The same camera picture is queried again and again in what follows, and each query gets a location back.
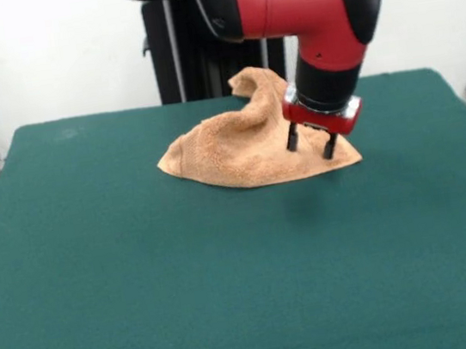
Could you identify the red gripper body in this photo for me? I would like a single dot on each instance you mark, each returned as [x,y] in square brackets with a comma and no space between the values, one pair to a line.
[316,121]

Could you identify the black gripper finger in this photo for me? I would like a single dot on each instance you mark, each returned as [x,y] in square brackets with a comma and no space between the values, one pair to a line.
[292,136]
[329,145]

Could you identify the tan terry cloth towel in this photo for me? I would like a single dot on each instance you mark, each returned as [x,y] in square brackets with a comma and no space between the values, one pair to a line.
[247,151]

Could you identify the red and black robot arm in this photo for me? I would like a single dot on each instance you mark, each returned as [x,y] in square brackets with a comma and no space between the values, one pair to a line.
[301,8]

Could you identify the dark green table cloth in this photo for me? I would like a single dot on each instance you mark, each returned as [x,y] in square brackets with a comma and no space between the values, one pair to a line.
[96,254]

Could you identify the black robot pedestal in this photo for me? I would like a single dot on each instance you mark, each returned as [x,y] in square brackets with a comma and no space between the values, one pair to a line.
[181,51]

